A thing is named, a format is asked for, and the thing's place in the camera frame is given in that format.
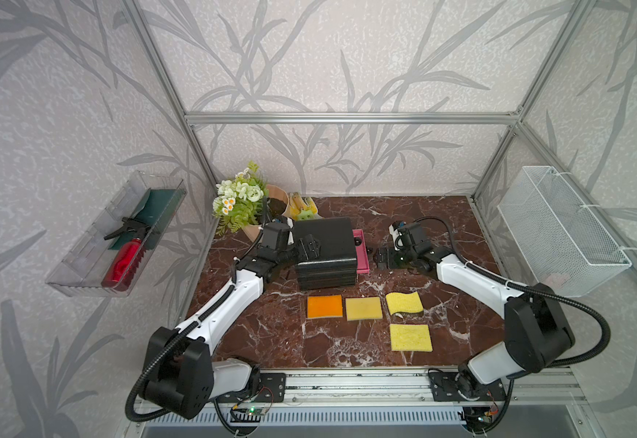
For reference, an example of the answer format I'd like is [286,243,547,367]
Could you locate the pink drawer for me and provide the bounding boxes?
[352,229,371,275]

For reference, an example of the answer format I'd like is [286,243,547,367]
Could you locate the black drawer cabinet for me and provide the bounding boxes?
[293,217,358,290]

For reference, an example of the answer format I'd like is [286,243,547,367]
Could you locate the yellow wavy scrub sponge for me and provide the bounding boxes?
[385,292,424,315]

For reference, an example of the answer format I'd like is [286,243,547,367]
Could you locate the orange sponge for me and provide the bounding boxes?
[307,295,343,319]

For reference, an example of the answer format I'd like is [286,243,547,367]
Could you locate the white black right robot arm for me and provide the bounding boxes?
[380,222,576,388]

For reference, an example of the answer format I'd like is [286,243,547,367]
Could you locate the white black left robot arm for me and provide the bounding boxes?
[124,222,320,423]

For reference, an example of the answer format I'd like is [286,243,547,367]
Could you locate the yellow white garden glove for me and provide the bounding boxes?
[287,193,321,221]

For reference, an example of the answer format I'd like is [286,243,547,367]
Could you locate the beige flower pot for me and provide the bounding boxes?
[242,184,289,242]

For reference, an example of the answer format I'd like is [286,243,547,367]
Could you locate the green white artificial flowers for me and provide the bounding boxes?
[213,161,269,235]

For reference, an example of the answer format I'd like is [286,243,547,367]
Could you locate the dark green trowel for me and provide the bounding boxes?
[105,189,185,250]

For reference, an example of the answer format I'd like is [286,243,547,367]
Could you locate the red spray bottle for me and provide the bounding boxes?
[101,237,145,292]

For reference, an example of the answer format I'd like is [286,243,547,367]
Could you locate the left green circuit board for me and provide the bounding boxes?
[230,404,272,423]

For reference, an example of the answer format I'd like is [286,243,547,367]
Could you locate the green circuit board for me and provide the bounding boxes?
[462,407,498,434]
[230,404,272,423]

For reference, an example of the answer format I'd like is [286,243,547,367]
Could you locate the right green circuit board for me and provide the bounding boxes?
[462,407,498,434]

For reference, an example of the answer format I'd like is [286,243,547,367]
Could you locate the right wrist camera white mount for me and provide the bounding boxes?
[389,222,413,251]

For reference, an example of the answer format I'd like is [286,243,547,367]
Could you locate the black corrugated right cable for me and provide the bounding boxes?
[410,215,612,368]

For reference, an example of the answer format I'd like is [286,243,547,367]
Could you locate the black corrugated cable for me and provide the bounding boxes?
[410,215,612,368]
[124,196,270,423]

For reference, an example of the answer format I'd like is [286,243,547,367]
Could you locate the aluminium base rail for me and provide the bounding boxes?
[126,368,590,409]

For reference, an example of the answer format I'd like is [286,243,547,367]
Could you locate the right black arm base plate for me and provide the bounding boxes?
[426,369,506,403]

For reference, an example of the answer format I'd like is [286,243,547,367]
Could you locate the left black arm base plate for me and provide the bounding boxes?
[216,372,287,403]

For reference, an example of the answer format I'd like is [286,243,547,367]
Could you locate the white wire mesh basket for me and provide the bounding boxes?
[498,166,632,297]

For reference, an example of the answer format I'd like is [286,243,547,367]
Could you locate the clear plastic wall tray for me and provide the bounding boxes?
[46,171,187,297]

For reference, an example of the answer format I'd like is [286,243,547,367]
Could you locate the black corrugated left cable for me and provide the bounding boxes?
[124,196,270,423]

